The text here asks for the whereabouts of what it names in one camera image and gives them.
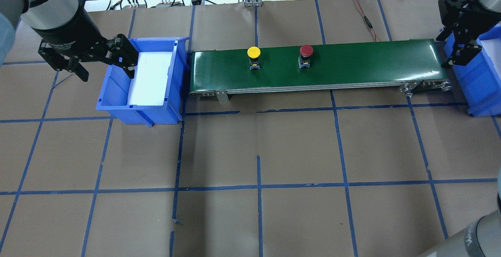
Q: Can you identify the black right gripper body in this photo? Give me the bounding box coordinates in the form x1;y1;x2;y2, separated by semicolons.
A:
438;0;490;34

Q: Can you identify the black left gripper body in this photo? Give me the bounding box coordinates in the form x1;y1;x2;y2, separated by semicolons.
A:
35;8;118;65

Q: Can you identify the yellow push button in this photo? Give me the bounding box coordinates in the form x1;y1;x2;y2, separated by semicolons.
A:
247;46;261;70

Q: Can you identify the red push button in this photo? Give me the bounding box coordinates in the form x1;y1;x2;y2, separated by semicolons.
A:
298;45;314;69

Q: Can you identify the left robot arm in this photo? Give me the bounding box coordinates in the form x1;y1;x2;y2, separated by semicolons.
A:
0;0;139;82

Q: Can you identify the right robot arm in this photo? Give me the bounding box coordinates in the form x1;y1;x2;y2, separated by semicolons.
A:
436;0;501;68

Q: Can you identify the white foam pad right bin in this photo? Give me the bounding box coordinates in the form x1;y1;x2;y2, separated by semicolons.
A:
481;38;501;74

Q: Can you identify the white foam pad bin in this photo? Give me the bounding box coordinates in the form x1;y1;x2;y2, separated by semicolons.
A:
481;38;501;74
127;52;173;106

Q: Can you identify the blue right plastic bin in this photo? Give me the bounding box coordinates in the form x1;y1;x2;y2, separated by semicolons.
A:
452;25;501;117

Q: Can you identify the blue plastic bin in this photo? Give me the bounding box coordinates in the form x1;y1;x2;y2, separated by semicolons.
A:
452;25;501;117
96;37;189;127

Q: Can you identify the white foam pad left bin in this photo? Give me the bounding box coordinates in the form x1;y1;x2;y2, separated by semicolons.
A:
127;52;173;106

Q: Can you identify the blue left plastic bin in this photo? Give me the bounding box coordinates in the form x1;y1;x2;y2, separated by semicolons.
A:
96;37;189;127

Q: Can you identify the green conveyor belt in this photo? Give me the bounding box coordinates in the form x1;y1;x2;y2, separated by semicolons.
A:
189;40;452;101

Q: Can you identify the red black wire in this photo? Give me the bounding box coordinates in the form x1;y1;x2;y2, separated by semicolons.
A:
353;0;382;42

